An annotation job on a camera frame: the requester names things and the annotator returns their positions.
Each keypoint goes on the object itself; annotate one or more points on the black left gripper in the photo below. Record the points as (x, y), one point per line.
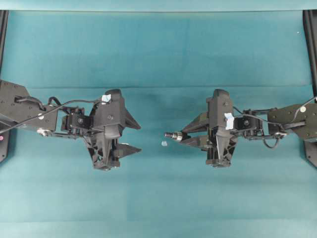
(122, 150)

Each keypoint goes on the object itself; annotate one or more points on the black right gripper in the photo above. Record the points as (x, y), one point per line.
(200, 124)

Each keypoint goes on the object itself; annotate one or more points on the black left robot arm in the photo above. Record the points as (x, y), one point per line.
(20, 110)

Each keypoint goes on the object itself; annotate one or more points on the dark steel threaded shaft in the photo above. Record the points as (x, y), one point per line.
(168, 135)

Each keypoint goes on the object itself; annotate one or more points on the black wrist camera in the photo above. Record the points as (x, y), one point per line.
(221, 120)
(107, 125)

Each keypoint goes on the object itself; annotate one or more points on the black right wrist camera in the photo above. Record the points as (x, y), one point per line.
(221, 120)

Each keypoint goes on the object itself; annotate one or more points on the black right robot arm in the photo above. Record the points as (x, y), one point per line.
(275, 124)

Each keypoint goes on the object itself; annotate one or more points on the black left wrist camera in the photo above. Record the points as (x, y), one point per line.
(107, 125)

